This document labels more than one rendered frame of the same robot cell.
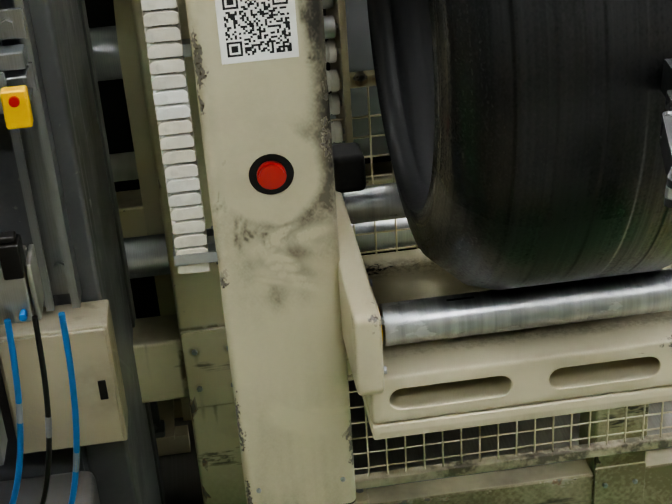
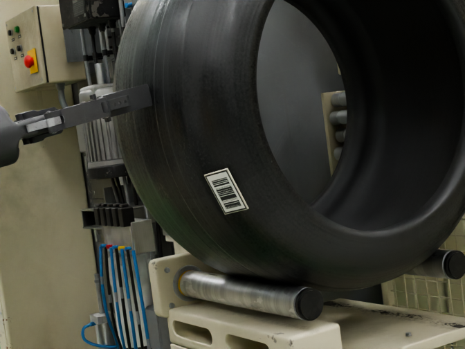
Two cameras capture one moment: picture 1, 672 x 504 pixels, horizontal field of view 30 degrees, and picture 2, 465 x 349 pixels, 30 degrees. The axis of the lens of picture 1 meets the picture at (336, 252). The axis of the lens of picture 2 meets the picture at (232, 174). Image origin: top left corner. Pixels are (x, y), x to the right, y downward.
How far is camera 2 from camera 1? 156 cm
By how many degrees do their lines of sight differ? 66
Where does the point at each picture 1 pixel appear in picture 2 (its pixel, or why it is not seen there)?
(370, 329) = (151, 269)
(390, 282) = (329, 310)
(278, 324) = not seen: hidden behind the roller
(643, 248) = (204, 233)
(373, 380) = (156, 305)
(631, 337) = (266, 327)
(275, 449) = not seen: outside the picture
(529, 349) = (227, 318)
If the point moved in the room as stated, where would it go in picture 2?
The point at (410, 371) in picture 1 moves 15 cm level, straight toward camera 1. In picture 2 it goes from (180, 310) to (90, 329)
